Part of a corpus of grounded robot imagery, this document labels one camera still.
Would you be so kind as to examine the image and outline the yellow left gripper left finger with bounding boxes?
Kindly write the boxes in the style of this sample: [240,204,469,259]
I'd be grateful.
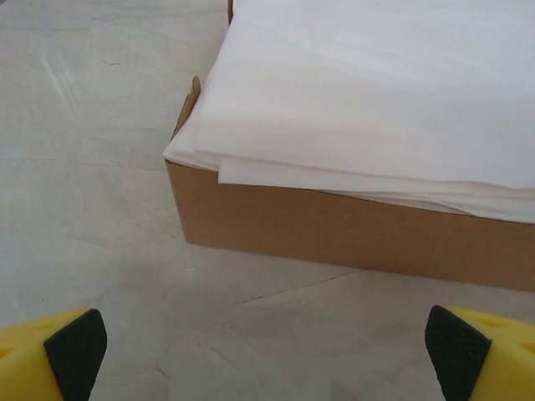
[0,307,108,401]

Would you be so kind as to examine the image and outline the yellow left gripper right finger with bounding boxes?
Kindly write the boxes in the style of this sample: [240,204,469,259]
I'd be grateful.
[425,304,535,401]

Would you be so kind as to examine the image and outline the brown cardboard box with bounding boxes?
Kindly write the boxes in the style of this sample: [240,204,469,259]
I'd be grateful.
[162,0,535,292]

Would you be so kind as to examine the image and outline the white napkin stack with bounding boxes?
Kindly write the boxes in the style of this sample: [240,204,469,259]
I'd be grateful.
[161,0,535,218]

